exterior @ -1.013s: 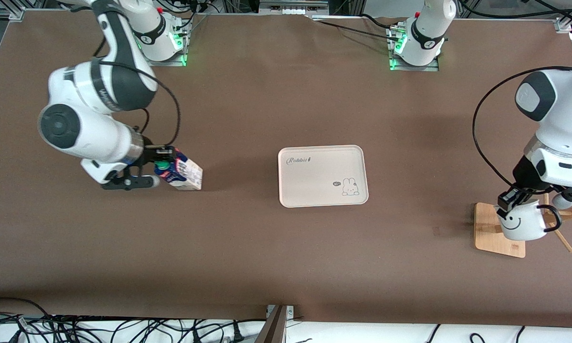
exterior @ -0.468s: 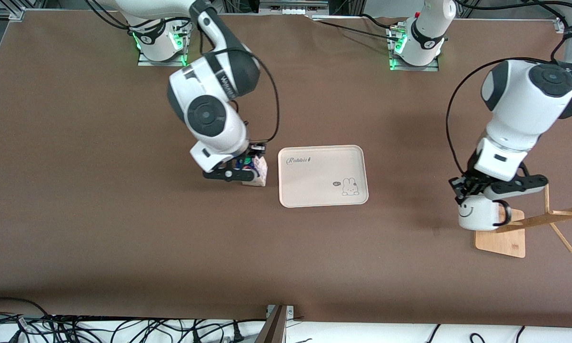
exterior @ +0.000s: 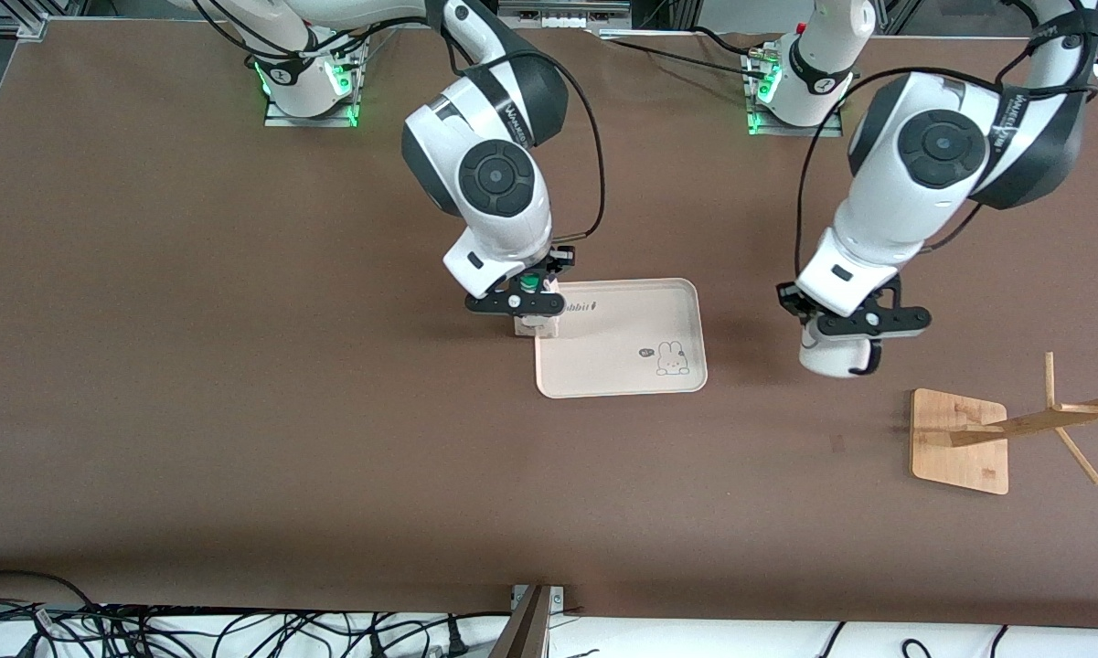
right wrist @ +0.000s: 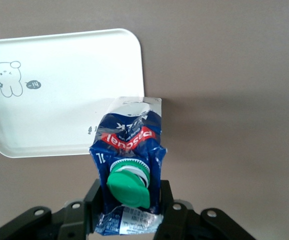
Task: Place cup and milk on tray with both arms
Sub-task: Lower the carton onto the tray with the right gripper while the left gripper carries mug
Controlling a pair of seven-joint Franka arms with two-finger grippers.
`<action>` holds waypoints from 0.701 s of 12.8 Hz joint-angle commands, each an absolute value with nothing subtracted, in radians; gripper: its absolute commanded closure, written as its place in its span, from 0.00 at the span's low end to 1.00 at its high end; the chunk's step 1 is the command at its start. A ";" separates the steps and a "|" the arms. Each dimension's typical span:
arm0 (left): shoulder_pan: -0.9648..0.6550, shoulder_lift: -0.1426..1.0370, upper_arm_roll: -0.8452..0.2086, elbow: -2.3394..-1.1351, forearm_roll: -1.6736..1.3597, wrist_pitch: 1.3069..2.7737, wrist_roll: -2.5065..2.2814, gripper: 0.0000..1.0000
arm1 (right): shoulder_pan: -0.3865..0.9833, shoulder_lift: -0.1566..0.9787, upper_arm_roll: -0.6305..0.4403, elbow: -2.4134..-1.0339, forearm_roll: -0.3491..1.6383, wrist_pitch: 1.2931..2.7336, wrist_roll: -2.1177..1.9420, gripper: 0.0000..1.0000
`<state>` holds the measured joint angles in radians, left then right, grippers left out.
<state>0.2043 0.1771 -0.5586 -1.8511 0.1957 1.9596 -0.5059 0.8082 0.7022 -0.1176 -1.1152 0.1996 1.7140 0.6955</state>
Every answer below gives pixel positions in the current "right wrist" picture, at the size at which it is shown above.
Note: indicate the white tray with bear print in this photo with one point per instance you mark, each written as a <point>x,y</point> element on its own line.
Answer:
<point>59,87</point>

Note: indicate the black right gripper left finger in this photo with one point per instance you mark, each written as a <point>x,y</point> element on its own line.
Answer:
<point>59,225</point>

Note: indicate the blue milk carton green cap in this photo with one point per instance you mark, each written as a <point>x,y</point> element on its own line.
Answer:
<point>132,150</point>

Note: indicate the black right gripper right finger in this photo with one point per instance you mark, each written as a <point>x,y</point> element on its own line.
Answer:
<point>184,225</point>

